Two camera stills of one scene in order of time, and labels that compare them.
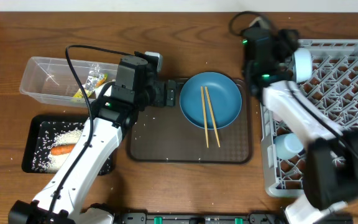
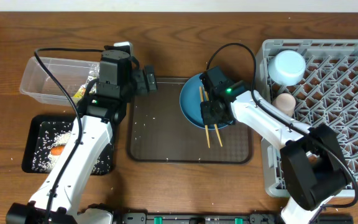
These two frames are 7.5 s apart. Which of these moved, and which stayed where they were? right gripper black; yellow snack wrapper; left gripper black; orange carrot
Moved: right gripper black; left gripper black
Stayed: orange carrot; yellow snack wrapper
